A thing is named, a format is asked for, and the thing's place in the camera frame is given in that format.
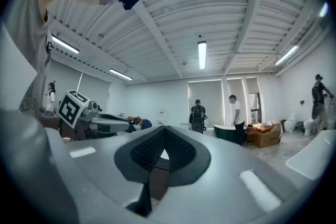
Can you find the striped clothing pile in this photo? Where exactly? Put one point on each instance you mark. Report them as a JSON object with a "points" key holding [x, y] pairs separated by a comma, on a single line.
{"points": [[136, 123]]}

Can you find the white ceiling tube light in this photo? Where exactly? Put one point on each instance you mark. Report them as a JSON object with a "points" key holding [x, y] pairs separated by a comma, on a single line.
{"points": [[120, 74], [65, 45], [202, 55], [286, 55], [323, 10]]}

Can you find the dark framed window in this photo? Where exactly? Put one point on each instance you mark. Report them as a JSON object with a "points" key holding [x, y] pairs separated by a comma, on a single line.
{"points": [[254, 107]]}

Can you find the white toilet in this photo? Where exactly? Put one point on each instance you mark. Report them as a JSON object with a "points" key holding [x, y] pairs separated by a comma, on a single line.
{"points": [[310, 126], [291, 120]]}

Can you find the cardboard box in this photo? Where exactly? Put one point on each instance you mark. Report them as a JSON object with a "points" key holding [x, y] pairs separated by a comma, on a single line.
{"points": [[267, 136]]}

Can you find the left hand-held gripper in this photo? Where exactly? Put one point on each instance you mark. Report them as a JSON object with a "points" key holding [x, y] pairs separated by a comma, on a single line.
{"points": [[70, 110]]}

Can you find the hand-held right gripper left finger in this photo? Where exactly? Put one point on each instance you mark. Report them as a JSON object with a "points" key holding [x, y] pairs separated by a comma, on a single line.
{"points": [[92, 170]]}

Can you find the dark oval bathtub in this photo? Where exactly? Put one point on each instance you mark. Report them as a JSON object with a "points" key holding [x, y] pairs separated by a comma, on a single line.
{"points": [[225, 132]]}

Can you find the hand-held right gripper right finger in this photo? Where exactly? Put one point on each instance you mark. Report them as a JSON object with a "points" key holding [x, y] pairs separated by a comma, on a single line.
{"points": [[223, 191]]}

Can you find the person's grey printed t-shirt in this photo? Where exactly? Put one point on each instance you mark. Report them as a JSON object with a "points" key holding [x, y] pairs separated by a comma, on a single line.
{"points": [[29, 21]]}

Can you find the white roller blind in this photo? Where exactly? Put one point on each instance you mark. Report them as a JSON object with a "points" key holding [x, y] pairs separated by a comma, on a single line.
{"points": [[94, 91], [207, 97]]}

